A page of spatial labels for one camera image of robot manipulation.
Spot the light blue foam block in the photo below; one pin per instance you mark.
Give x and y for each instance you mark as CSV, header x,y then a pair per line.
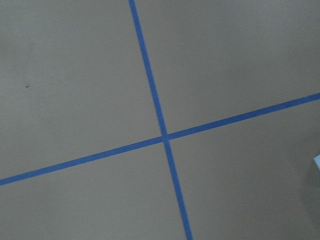
x,y
317,161

